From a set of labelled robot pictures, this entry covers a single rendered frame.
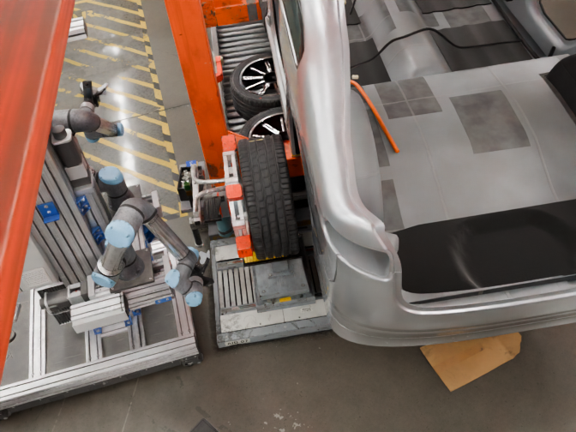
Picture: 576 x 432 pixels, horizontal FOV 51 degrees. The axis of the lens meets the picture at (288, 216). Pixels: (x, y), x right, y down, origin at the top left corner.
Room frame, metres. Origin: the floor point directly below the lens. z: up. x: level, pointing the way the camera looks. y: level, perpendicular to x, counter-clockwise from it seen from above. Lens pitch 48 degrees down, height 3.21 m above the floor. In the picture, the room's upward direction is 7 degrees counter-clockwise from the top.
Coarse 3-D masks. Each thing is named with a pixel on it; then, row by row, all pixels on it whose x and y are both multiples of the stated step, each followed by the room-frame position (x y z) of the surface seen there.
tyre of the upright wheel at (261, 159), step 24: (240, 144) 2.36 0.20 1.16; (264, 144) 2.33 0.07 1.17; (240, 168) 2.21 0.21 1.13; (264, 168) 2.16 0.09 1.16; (264, 192) 2.05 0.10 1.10; (288, 192) 2.04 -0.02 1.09; (264, 216) 1.97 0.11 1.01; (288, 216) 1.97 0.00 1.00; (264, 240) 1.94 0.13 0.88; (288, 240) 1.94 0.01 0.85
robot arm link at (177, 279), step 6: (180, 264) 1.73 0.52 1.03; (174, 270) 1.68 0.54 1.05; (180, 270) 1.69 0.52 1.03; (186, 270) 1.70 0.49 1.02; (168, 276) 1.66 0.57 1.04; (174, 276) 1.65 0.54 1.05; (180, 276) 1.66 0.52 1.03; (186, 276) 1.67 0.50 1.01; (168, 282) 1.63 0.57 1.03; (174, 282) 1.63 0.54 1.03; (180, 282) 1.64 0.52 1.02; (186, 282) 1.64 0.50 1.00; (192, 282) 1.66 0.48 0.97; (174, 288) 1.63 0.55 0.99; (180, 288) 1.62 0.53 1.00; (186, 288) 1.62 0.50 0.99
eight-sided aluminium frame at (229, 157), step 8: (224, 152) 2.36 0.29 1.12; (232, 152) 2.35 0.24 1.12; (224, 160) 2.30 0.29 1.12; (232, 160) 2.29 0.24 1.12; (232, 168) 2.23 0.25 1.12; (240, 176) 2.48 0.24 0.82; (240, 200) 2.07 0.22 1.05; (232, 208) 2.04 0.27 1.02; (240, 208) 2.04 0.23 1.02; (232, 216) 2.02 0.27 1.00; (240, 216) 2.01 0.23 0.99; (232, 224) 1.99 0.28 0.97; (240, 224) 1.99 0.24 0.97; (248, 224) 2.29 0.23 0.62; (240, 232) 2.23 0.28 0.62; (248, 232) 2.22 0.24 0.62
